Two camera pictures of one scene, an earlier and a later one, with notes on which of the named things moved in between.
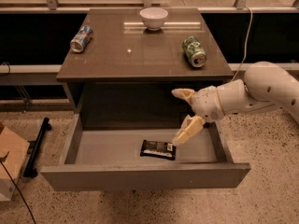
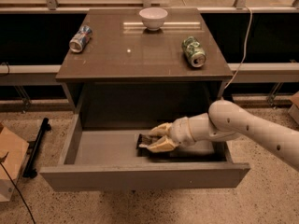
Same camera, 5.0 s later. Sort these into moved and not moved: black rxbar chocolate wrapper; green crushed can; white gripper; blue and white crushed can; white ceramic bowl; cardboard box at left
Moved: black rxbar chocolate wrapper; white gripper
Not moved: green crushed can; cardboard box at left; blue and white crushed can; white ceramic bowl
